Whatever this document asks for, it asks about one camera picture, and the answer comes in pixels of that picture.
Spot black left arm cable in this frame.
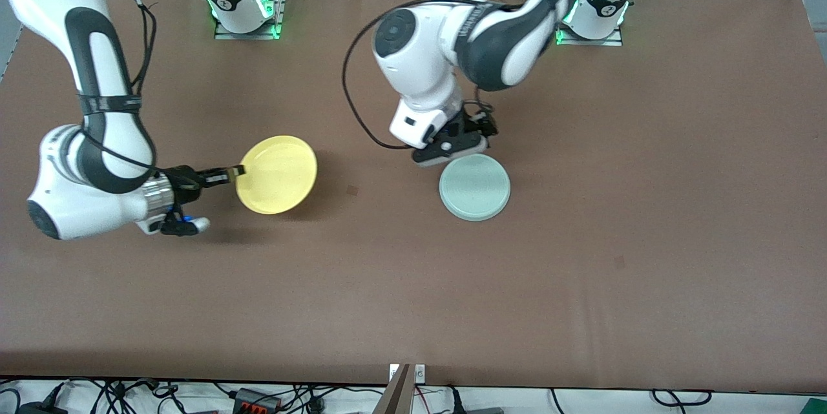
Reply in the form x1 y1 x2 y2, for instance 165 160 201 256
341 0 495 151

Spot table cover sheet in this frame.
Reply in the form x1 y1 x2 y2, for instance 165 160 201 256
0 0 827 395

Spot yellow round plate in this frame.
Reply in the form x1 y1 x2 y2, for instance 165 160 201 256
235 135 319 215

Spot grey camera stand post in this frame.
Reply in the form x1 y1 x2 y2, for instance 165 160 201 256
372 364 414 414

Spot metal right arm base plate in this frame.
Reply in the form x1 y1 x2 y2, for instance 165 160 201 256
215 0 285 40

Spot thin red wire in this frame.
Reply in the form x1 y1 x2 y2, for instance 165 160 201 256
413 386 450 405

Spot black orange power strip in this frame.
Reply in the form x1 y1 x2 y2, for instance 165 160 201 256
233 388 283 414

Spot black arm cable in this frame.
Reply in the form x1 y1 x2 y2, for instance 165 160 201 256
341 0 495 151
81 0 188 189

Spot pale green round plate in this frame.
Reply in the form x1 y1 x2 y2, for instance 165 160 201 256
439 154 512 222

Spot looped black cable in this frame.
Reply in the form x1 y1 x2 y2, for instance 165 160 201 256
651 389 713 407

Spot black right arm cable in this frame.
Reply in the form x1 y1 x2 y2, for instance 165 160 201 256
81 0 188 189

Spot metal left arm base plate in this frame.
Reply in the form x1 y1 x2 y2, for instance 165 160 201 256
556 10 624 47

